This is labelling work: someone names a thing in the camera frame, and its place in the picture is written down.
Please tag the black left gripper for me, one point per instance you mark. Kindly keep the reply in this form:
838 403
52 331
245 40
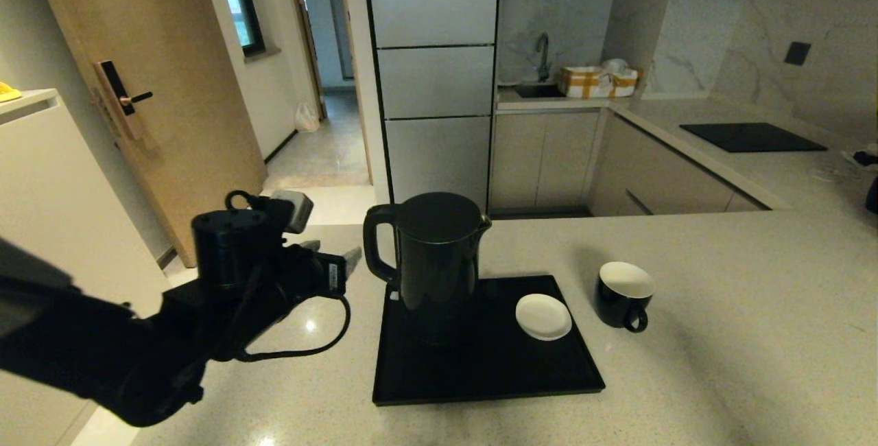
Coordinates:
312 274

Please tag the black electric kettle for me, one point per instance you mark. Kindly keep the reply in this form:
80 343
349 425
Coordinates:
439 267

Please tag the white saucer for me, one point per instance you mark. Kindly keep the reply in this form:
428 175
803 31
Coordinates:
543 317

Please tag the black cup white inside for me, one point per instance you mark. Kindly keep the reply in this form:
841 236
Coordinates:
617 302

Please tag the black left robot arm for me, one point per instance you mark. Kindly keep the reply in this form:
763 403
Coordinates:
137 350

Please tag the white plastic bag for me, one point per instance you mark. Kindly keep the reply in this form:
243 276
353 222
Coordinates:
307 119

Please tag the grey refrigerator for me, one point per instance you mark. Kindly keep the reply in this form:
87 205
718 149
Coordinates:
435 82

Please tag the black rectangular serving tray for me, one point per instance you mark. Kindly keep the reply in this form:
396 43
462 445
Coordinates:
494 381

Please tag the light wooden door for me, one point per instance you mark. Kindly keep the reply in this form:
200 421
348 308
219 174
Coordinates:
178 89

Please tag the beige cabinet under sink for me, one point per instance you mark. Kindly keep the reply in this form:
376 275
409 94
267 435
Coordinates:
542 158

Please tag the dark kitchen sink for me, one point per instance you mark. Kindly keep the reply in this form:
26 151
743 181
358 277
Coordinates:
538 90

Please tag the dark framed window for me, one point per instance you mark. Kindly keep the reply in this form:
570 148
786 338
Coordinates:
245 0

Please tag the white storage cabinet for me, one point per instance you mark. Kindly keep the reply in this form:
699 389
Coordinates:
62 213

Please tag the metal kitchen faucet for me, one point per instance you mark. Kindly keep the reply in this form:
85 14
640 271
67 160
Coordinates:
543 53

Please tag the cardboard box with yellow tape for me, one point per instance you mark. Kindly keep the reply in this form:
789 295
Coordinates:
584 82

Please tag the white crumpled bag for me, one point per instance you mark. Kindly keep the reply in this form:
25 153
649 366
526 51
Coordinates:
616 66

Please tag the beige cabinet under cooktop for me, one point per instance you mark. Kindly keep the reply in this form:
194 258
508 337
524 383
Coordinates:
665 178

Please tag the yellow object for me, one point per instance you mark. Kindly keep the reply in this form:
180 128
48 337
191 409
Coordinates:
8 91

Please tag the black induction cooktop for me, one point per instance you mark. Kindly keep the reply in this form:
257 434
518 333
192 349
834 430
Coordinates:
752 136

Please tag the dark round object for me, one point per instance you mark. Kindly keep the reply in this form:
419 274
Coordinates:
873 195

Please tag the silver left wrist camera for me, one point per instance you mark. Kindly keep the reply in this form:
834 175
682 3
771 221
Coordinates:
293 211

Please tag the wooden door frame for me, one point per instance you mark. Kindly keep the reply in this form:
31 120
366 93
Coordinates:
310 41

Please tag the black wall socket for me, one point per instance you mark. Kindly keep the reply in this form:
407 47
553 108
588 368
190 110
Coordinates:
798 53

